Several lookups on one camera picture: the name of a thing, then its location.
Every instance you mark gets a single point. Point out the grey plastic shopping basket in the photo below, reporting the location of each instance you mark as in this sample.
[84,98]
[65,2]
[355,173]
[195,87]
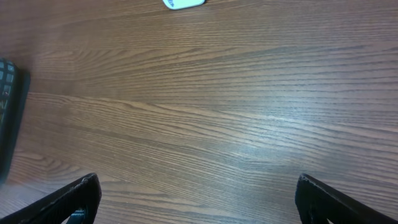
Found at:
[15,84]

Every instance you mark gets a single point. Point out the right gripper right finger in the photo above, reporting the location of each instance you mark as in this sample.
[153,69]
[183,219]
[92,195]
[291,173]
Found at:
[317,202]

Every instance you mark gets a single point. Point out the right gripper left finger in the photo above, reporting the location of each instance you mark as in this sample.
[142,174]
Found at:
[76,202]

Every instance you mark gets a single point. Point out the white barcode scanner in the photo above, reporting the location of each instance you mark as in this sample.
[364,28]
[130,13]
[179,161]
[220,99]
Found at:
[182,4]

